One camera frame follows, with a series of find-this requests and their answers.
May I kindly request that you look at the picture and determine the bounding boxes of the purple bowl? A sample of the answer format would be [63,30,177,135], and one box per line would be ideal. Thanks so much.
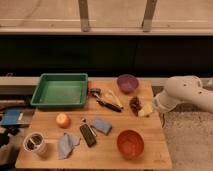
[117,74,139,94]

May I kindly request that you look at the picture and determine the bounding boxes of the blue box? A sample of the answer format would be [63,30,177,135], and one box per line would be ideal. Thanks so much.
[0,108,34,127]

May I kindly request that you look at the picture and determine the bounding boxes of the metal can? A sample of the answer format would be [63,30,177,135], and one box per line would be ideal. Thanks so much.
[23,132,47,156]

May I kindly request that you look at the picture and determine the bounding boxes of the green plastic tray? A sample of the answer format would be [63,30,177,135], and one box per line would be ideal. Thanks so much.
[31,73,88,108]

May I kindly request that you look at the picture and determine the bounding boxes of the blue sponge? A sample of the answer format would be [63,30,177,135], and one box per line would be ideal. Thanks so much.
[90,118,112,135]

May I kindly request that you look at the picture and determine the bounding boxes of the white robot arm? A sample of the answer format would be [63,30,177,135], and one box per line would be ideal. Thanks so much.
[138,76,213,117]

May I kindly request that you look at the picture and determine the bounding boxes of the wooden board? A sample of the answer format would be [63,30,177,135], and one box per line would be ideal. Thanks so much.
[16,79,172,170]

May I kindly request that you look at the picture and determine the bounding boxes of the black remote control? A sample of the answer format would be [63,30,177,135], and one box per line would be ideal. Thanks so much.
[80,124,96,147]

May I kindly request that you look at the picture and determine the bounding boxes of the black handled brush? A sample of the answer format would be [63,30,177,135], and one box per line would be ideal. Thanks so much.
[90,88,121,112]

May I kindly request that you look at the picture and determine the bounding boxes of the orange fruit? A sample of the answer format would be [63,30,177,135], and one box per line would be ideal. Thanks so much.
[56,113,71,128]

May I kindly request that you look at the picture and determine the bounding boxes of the yellow banana toy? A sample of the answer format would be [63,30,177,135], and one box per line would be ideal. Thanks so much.
[105,90,123,109]

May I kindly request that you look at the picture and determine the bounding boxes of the brown dried object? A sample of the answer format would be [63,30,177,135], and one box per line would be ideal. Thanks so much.
[129,96,142,116]

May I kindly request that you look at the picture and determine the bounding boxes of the light blue towel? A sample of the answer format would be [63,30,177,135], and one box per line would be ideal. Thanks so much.
[58,133,80,160]

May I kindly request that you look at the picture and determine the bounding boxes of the red bowl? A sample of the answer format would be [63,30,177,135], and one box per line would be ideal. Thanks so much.
[116,130,144,160]

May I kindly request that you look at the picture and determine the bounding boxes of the small metal knob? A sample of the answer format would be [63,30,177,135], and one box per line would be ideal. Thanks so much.
[80,116,86,122]

